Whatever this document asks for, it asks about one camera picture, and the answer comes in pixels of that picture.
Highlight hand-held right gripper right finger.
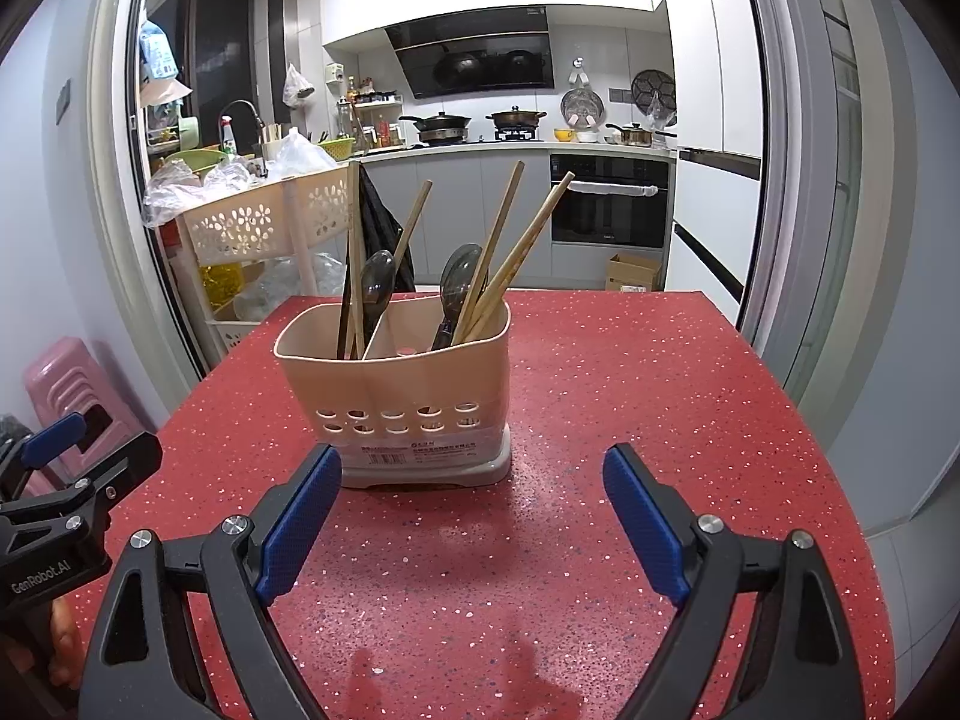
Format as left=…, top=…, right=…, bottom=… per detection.
left=602, top=442, right=872, bottom=720

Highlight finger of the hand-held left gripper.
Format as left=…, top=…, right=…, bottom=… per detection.
left=0, top=411, right=87, bottom=500
left=45, top=403, right=164, bottom=512

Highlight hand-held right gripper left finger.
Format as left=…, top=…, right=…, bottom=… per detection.
left=77, top=442, right=344, bottom=720

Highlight beige utensil holder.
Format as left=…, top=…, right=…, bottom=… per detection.
left=272, top=292, right=515, bottom=488

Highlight dark translucent spoon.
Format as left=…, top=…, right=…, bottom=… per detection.
left=358, top=249, right=397, bottom=346
left=335, top=229, right=355, bottom=361
left=429, top=242, right=485, bottom=352

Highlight patterned wooden chopstick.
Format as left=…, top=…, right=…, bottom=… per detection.
left=474, top=187, right=563, bottom=338

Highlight person's left hand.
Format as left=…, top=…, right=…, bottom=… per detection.
left=45, top=600, right=85, bottom=695

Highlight pink plastic stool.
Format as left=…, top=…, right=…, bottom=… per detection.
left=22, top=337, right=158, bottom=482

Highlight yellow cooking oil bottle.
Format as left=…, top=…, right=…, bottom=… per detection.
left=199, top=262, right=245, bottom=310

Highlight crumpled clear plastic bag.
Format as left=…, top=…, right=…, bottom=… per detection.
left=236, top=253, right=346, bottom=317

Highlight cardboard box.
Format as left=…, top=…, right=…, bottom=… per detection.
left=606, top=253, right=665, bottom=294

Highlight beige plastic storage cart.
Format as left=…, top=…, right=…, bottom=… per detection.
left=176, top=165, right=361, bottom=362

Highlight clear plastic bags pile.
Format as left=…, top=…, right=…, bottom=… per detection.
left=142, top=157, right=263, bottom=230

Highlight green basin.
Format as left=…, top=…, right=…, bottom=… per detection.
left=161, top=148, right=230, bottom=174

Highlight black built-in oven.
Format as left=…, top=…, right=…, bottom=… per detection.
left=549, top=154, right=670, bottom=251

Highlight grey lower cabinets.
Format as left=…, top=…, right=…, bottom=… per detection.
left=367, top=150, right=552, bottom=290

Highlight black kitchen faucet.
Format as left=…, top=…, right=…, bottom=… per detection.
left=221, top=100, right=266, bottom=160

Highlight hanging white plastic bag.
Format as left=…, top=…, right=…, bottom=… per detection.
left=282, top=64, right=316, bottom=108

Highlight white refrigerator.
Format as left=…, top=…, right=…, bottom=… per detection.
left=664, top=0, right=767, bottom=310

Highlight spice rack with bottles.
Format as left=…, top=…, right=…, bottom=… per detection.
left=337, top=75, right=407, bottom=152

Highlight black wok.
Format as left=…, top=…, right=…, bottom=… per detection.
left=397, top=111, right=473, bottom=144

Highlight round silver steamer rack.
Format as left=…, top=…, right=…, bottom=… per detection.
left=561, top=88, right=605, bottom=129

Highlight brown lidded pot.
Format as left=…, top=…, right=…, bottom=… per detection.
left=486, top=106, right=548, bottom=135

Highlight round black moulded pan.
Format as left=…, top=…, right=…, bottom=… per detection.
left=630, top=69, right=677, bottom=113

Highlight black range hood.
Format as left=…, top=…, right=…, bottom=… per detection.
left=384, top=6, right=556, bottom=101

